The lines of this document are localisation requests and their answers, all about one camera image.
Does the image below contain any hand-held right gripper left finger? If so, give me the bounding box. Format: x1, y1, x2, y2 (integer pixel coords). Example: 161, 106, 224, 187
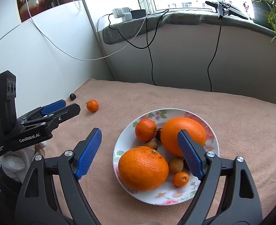
15, 128, 103, 225

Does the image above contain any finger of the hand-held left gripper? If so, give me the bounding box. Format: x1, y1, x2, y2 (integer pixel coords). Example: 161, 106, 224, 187
22, 100, 67, 122
23, 103, 81, 129

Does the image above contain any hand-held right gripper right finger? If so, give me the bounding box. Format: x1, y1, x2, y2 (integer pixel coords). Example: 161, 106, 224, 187
177, 129, 263, 225

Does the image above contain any brown kiwi fruit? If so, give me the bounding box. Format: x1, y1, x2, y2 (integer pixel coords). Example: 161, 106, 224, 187
168, 157, 184, 173

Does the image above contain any small tangerine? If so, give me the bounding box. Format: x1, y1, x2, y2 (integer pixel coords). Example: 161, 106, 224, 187
86, 100, 99, 112
135, 118, 157, 142

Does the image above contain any small kumquat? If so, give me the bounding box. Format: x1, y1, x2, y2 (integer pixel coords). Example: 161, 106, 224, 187
173, 171, 190, 187

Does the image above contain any white floral plate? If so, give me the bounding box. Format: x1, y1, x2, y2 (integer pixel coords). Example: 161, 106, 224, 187
113, 108, 220, 206

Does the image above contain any large orange with green stem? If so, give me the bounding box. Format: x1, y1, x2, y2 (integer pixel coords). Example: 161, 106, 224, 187
118, 146, 169, 192

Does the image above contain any person's left forearm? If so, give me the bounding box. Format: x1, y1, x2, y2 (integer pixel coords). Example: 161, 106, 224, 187
0, 166, 23, 194

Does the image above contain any person's left hand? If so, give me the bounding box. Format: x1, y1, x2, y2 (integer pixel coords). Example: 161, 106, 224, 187
1, 141, 46, 183

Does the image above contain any large smooth orange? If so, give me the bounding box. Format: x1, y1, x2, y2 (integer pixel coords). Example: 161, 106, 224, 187
161, 117, 207, 157

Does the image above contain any beige towel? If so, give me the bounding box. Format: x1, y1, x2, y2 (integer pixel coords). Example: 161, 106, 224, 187
38, 78, 276, 225

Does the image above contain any dark box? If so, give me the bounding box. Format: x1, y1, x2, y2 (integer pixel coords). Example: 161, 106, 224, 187
45, 0, 60, 9

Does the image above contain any red patterned vase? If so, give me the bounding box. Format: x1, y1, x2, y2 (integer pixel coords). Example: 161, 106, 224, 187
19, 0, 45, 21

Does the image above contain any black power brick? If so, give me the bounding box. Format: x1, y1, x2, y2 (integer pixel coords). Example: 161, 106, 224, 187
130, 9, 147, 19

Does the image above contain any grey windowsill cloth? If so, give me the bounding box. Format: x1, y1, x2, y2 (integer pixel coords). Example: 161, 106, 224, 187
102, 11, 276, 45

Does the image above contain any black flat electronic device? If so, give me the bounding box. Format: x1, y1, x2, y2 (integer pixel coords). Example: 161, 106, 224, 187
205, 0, 249, 20

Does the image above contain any potted spider plant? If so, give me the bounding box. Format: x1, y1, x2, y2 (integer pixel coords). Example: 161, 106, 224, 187
228, 0, 276, 62

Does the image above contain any white cable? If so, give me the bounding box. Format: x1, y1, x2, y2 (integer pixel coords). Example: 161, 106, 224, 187
20, 0, 153, 61

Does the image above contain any black cable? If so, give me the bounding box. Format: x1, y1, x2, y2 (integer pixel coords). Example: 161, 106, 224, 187
207, 16, 223, 92
108, 9, 170, 50
145, 13, 157, 86

